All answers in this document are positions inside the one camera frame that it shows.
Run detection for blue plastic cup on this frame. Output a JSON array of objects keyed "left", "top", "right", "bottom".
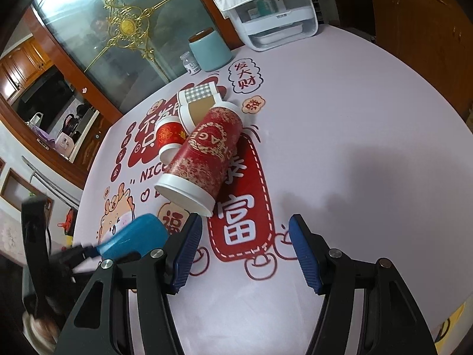
[{"left": 96, "top": 213, "right": 169, "bottom": 260}]

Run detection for tall red patterned paper cup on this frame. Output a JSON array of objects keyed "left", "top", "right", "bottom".
[{"left": 155, "top": 102, "right": 244, "bottom": 217}]

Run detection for small red paper cup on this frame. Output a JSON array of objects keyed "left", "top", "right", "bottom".
[{"left": 156, "top": 115, "right": 188, "bottom": 154}]

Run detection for brown sleeve paper cup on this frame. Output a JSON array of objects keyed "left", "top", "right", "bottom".
[{"left": 178, "top": 97, "right": 223, "bottom": 135}]

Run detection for grey checkered paper cup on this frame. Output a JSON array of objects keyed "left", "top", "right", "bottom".
[{"left": 177, "top": 82, "right": 222, "bottom": 106}]

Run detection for printed festive tablecloth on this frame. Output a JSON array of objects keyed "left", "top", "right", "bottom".
[{"left": 72, "top": 22, "right": 473, "bottom": 355}]

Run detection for small white pill bottle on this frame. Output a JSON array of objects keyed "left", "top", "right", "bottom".
[{"left": 179, "top": 51, "right": 201, "bottom": 75}]

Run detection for glass door with gold ornament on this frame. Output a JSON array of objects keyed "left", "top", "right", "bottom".
[{"left": 33, "top": 0, "right": 215, "bottom": 114}]

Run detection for light blue canister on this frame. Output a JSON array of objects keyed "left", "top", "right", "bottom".
[{"left": 188, "top": 27, "right": 233, "bottom": 71}]

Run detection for white storage box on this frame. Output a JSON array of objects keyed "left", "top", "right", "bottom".
[{"left": 227, "top": 0, "right": 318, "bottom": 52}]

